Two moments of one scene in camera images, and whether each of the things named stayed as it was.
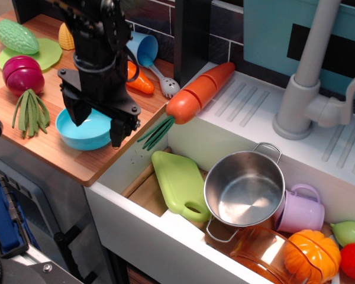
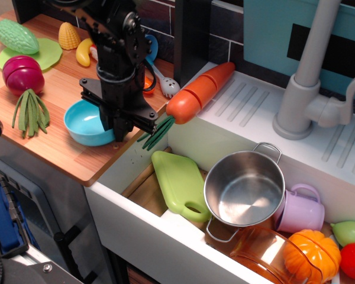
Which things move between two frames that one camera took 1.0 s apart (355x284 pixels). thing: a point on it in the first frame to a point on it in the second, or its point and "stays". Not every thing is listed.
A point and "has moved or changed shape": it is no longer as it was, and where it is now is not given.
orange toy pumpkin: [311, 258] stays
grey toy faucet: [302, 102] stays
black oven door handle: [63, 241] stays
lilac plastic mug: [302, 210] stays
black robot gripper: [106, 95] to [123, 96]
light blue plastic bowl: [93, 134] has moved or changed shape
